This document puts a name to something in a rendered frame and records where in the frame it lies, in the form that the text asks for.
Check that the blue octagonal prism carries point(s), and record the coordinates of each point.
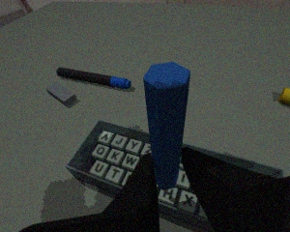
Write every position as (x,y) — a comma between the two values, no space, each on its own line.
(166,88)

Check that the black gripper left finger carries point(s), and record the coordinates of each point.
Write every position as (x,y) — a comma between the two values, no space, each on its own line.
(135,208)

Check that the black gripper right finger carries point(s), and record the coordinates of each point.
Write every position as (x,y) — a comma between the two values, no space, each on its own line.
(235,199)

